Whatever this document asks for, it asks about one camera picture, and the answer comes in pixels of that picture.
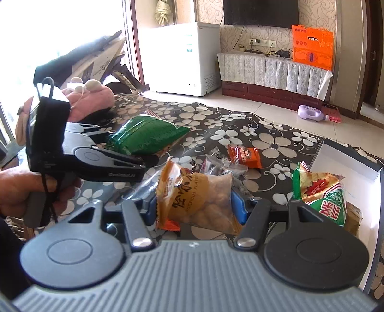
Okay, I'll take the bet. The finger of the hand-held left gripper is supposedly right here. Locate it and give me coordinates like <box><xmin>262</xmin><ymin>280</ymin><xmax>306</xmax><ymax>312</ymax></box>
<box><xmin>100</xmin><ymin>149</ymin><xmax>159</xmax><ymax>173</ymax></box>
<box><xmin>64</xmin><ymin>122</ymin><xmax>114</xmax><ymax>141</ymax></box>

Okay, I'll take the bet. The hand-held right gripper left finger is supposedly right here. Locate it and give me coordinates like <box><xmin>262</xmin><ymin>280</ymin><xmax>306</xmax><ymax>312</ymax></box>
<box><xmin>67</xmin><ymin>194</ymin><xmax>159</xmax><ymax>252</ymax></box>

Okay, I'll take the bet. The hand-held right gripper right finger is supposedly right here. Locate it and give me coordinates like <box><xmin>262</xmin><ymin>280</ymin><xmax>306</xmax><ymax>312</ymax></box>
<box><xmin>230</xmin><ymin>187</ymin><xmax>319</xmax><ymax>250</ymax></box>

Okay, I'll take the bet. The dark green snack bag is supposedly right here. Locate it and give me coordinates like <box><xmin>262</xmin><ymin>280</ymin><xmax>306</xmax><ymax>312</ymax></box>
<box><xmin>106</xmin><ymin>111</ymin><xmax>192</xmax><ymax>157</ymax></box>

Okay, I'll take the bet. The tan bag of round snacks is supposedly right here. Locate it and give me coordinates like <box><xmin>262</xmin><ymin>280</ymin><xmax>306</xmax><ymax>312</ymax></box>
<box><xmin>155</xmin><ymin>157</ymin><xmax>241</xmax><ymax>236</ymax></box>

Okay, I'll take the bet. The pile of candies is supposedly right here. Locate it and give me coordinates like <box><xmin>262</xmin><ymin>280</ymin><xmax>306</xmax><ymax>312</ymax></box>
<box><xmin>191</xmin><ymin>146</ymin><xmax>250</xmax><ymax>189</ymax></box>

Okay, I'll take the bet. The small orange snack packet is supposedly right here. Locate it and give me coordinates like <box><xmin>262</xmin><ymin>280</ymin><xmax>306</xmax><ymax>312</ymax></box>
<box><xmin>227</xmin><ymin>144</ymin><xmax>263</xmax><ymax>169</ymax></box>

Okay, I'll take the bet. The green and red chip bag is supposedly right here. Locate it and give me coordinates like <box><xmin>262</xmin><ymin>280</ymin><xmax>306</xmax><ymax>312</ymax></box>
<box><xmin>292</xmin><ymin>161</ymin><xmax>348</xmax><ymax>229</ymax></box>

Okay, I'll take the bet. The grey storage bin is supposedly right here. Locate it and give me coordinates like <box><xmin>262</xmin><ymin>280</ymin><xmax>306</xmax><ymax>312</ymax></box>
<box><xmin>308</xmin><ymin>137</ymin><xmax>384</xmax><ymax>300</ymax></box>

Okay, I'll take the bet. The person's left hand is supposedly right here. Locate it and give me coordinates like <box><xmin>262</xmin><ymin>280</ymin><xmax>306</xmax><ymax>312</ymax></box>
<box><xmin>0</xmin><ymin>163</ymin><xmax>82</xmax><ymax>217</ymax></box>

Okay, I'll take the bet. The pink plush toy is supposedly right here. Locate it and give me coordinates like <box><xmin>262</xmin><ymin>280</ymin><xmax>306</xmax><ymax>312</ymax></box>
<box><xmin>16</xmin><ymin>77</ymin><xmax>116</xmax><ymax>145</ymax></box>

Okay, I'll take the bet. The parked electric scooter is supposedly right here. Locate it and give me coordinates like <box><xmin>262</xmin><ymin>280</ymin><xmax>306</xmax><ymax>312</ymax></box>
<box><xmin>32</xmin><ymin>29</ymin><xmax>145</xmax><ymax>91</ymax></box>

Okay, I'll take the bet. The floral tablecloth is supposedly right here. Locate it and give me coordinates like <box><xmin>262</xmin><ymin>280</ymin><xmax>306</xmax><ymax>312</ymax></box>
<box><xmin>0</xmin><ymin>92</ymin><xmax>384</xmax><ymax>300</ymax></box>

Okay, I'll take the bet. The white chest freezer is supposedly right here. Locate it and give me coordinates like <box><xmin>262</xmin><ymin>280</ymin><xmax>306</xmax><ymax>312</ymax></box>
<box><xmin>137</xmin><ymin>21</ymin><xmax>222</xmax><ymax>97</ymax></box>

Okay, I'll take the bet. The brown packet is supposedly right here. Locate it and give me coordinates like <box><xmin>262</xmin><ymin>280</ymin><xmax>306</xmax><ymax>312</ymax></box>
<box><xmin>344</xmin><ymin>202</ymin><xmax>364</xmax><ymax>238</ymax></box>

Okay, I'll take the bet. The purple detergent bottle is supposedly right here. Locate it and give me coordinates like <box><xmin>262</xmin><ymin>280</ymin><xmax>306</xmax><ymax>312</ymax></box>
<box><xmin>297</xmin><ymin>104</ymin><xmax>330</xmax><ymax>122</ymax></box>

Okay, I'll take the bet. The dark red television cabinet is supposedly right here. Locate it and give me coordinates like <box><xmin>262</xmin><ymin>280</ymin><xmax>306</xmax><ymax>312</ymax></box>
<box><xmin>221</xmin><ymin>79</ymin><xmax>331</xmax><ymax>112</ymax></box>

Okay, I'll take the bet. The person's dark clothing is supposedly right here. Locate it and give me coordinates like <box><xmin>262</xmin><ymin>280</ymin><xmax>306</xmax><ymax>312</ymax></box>
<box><xmin>0</xmin><ymin>215</ymin><xmax>29</xmax><ymax>300</ymax></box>

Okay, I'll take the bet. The TV cabinet with cloth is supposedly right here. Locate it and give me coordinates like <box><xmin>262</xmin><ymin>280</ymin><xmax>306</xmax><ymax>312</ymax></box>
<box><xmin>216</xmin><ymin>52</ymin><xmax>331</xmax><ymax>98</ymax></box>

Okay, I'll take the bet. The orange cardboard box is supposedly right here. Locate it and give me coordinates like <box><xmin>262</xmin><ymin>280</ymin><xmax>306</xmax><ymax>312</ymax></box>
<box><xmin>291</xmin><ymin>24</ymin><xmax>334</xmax><ymax>71</ymax></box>

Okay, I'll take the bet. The black flat television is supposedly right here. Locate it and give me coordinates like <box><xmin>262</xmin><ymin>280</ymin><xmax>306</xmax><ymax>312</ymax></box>
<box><xmin>222</xmin><ymin>0</ymin><xmax>300</xmax><ymax>27</ymax></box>

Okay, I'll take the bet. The dark wooden door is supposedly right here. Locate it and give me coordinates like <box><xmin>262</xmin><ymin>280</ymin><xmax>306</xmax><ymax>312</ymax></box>
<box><xmin>366</xmin><ymin>0</ymin><xmax>384</xmax><ymax>109</ymax></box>

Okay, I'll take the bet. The white wall socket strip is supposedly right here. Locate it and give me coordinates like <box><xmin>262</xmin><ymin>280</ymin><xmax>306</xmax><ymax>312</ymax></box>
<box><xmin>247</xmin><ymin>38</ymin><xmax>277</xmax><ymax>47</ymax></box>

